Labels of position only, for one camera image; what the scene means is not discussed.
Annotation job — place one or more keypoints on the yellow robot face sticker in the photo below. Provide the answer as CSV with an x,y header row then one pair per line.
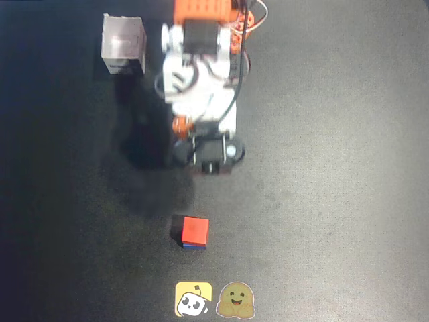
x,y
192,298

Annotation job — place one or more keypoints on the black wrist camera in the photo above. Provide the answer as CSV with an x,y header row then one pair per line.
x,y
209,151

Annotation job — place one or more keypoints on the blue cube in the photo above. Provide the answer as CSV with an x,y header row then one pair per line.
x,y
194,247

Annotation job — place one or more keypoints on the white cardboard box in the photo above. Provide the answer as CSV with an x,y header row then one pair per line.
x,y
122,43

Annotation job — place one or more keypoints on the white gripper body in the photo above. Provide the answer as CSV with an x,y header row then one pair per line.
x,y
210,151

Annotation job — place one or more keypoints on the orange and white robot arm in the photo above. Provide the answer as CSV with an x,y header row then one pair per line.
x,y
201,13

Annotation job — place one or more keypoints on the red cube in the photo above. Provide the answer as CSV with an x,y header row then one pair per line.
x,y
195,229

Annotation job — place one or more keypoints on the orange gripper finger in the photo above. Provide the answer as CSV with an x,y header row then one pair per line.
x,y
183,126

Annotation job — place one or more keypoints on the hugging face emoji sticker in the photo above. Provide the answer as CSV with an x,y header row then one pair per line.
x,y
235,299

